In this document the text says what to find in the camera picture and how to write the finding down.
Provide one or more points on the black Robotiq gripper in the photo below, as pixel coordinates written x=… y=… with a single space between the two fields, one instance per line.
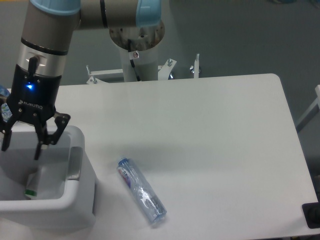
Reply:
x=32 y=101

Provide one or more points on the clear water bottle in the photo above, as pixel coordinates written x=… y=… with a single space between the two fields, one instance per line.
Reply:
x=141 y=190

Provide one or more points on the clear plastic wrapper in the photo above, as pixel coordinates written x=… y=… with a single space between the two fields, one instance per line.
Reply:
x=52 y=181

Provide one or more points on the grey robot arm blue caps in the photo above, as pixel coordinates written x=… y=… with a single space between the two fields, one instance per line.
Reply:
x=44 y=46

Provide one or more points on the white plastic trash can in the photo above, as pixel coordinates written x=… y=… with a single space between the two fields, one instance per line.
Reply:
x=75 y=209

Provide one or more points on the black clamp at table edge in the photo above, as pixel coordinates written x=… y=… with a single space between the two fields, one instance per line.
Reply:
x=312 y=214

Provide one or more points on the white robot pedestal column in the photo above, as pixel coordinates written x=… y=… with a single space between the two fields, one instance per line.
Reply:
x=139 y=45

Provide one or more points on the white pedestal base bracket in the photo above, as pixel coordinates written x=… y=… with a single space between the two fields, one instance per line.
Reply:
x=144 y=72

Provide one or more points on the white frame leg right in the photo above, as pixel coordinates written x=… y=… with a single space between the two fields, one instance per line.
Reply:
x=310 y=112

